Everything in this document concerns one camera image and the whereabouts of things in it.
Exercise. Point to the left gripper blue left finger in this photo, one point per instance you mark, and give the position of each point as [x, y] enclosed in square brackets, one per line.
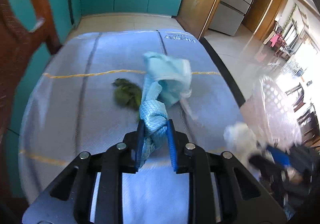
[139, 142]

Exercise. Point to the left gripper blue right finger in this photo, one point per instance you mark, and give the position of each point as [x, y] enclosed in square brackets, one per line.
[171, 144]

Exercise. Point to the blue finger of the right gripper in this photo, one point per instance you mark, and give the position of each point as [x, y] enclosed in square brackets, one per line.
[279, 156]

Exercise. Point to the white tissue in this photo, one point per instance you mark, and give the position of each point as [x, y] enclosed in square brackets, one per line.
[242, 142]

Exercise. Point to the light blue cloth rag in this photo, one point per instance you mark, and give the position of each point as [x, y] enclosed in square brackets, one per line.
[167, 81]

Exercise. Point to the dark green crumpled scrap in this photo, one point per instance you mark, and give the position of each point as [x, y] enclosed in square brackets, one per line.
[127, 94]

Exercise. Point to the pink plastic waste basket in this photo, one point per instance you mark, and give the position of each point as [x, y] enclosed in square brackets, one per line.
[270, 115]

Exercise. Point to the wooden stool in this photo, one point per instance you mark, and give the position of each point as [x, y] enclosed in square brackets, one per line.
[298, 99]

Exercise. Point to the blue striped seat cushion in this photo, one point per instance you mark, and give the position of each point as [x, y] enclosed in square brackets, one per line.
[77, 158]

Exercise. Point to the red chairs in background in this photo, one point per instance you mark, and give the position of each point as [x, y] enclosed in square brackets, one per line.
[276, 39]

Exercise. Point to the brown wooden interior door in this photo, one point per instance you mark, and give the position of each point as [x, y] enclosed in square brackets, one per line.
[255, 14]

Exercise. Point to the carved dark wooden chair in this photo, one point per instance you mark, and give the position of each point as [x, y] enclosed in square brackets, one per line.
[18, 45]

